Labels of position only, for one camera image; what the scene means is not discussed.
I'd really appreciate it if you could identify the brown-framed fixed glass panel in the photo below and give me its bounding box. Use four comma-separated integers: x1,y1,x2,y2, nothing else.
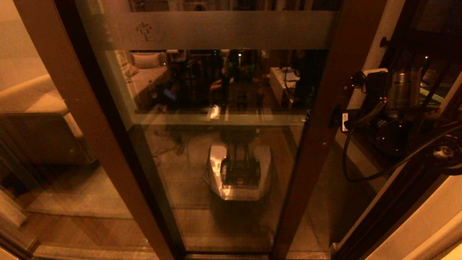
0,0,186,260

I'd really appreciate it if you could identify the dark brown door jamb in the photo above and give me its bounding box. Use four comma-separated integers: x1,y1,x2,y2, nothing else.
330,155,462,260

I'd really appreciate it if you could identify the dark metal floor track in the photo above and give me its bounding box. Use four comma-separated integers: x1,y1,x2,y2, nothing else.
184,252,332,260

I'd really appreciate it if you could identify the black cable with white tag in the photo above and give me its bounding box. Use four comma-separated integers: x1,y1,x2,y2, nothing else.
340,105,462,183

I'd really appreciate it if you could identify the brown-framed sliding glass door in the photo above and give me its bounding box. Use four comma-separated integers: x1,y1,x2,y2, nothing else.
74,0,388,260

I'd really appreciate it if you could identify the dark barred window grille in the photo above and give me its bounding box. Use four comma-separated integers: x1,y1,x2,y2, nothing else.
379,0,462,109

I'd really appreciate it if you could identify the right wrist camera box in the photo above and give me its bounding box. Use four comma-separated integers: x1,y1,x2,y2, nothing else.
362,68,389,111

